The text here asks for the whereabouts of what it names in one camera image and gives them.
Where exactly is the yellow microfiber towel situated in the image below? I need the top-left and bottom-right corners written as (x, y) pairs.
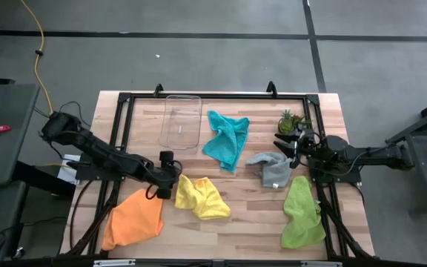
top-left (174, 174), bottom-right (232, 221)

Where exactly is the teal microfiber towel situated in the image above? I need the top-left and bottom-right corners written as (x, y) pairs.
top-left (202, 110), bottom-right (251, 174)

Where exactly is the orange microfiber towel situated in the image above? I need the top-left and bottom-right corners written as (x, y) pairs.
top-left (101, 188), bottom-right (165, 251)

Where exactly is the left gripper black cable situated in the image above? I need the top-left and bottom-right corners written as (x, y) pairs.
top-left (145, 182), bottom-right (162, 201)

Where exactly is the lime green microfiber towel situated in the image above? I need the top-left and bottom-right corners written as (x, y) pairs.
top-left (280, 175), bottom-right (327, 250)

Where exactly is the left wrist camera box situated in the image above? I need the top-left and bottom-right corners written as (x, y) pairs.
top-left (159, 150), bottom-right (174, 166)

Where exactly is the yellow power cord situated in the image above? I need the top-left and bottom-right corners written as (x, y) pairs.
top-left (20, 0), bottom-right (55, 114)

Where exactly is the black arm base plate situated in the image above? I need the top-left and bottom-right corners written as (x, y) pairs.
top-left (307, 155), bottom-right (363, 185)
top-left (73, 159), bottom-right (125, 182)

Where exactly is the clear plastic bin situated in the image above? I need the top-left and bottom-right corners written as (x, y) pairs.
top-left (158, 94), bottom-right (203, 151)

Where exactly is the succulent in black pot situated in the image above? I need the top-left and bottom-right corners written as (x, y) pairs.
top-left (277, 108), bottom-right (313, 135)

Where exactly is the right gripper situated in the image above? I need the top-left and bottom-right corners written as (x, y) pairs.
top-left (274, 128), bottom-right (320, 170)

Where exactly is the silver frame bracket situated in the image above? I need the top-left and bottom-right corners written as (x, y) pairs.
top-left (93, 259), bottom-right (136, 267)
top-left (300, 260), bottom-right (343, 267)

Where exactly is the grey metal desk frame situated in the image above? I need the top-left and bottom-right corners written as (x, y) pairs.
top-left (385, 92), bottom-right (427, 216)

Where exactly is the white paper sheet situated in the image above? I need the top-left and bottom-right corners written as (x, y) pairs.
top-left (56, 154), bottom-right (83, 185)

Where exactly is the thin black floor cable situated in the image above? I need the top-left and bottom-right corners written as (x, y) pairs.
top-left (33, 99), bottom-right (92, 129)

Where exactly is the grey microfiber towel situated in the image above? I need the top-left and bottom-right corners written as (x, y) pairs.
top-left (245, 151), bottom-right (294, 189)

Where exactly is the black aluminium table frame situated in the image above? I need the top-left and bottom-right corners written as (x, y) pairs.
top-left (59, 80), bottom-right (376, 263)

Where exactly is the grey side table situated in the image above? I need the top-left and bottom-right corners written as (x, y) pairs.
top-left (0, 83), bottom-right (41, 187)

